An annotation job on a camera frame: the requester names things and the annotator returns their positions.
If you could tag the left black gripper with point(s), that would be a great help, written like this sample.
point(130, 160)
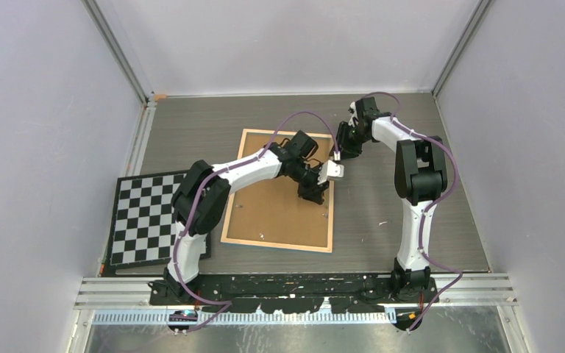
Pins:
point(315, 193)

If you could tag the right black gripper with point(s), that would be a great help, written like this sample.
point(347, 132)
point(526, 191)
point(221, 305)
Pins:
point(348, 151)

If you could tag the blue picture frame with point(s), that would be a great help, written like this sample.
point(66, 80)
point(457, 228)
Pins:
point(271, 214)

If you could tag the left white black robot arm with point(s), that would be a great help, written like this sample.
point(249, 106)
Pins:
point(200, 203)

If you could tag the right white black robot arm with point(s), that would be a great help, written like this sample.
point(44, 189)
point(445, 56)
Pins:
point(420, 178)

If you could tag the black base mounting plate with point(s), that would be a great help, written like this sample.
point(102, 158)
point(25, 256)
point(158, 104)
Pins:
point(289, 293)

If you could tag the black white checkerboard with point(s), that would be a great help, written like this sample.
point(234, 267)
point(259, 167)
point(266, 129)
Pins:
point(142, 230)

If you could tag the white perforated strip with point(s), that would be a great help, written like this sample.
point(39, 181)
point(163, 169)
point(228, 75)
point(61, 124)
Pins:
point(192, 317)

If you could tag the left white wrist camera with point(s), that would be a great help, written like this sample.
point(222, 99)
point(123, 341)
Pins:
point(331, 169)

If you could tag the left corner aluminium post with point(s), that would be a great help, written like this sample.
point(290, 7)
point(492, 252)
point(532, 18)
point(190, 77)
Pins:
point(103, 26)

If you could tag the corner aluminium post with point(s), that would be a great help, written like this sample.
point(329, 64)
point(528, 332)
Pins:
point(471, 27)
point(103, 26)

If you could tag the right corner aluminium post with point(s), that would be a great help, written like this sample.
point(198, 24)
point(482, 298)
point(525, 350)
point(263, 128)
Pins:
point(471, 27)

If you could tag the aluminium front rail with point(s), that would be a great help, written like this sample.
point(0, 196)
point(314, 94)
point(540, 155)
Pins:
point(472, 290)

